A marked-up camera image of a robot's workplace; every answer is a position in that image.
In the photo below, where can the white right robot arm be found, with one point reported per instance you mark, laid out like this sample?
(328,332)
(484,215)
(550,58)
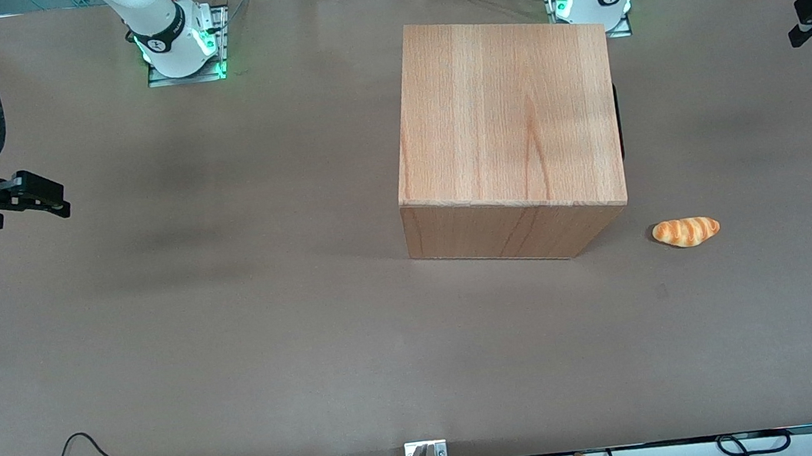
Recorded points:
(165,33)

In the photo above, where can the light wooden drawer cabinet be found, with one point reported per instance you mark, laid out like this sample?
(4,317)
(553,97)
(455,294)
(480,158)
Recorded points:
(501,115)

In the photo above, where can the orange striped toy bread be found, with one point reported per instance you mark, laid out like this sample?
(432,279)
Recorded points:
(686,231)

